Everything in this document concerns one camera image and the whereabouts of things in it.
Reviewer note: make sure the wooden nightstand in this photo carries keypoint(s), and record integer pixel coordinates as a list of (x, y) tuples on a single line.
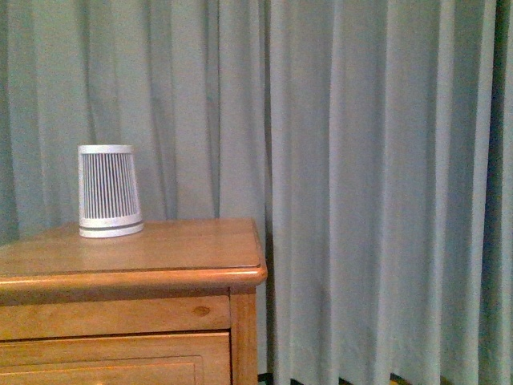
[(173, 277)]

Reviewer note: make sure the grey-green pleated curtain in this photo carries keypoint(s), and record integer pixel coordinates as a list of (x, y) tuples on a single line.
[(370, 140)]

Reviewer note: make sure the white slatted air purifier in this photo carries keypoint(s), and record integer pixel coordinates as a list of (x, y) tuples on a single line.
[(108, 192)]

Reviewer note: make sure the wooden top drawer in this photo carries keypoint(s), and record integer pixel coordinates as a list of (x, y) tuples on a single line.
[(202, 358)]

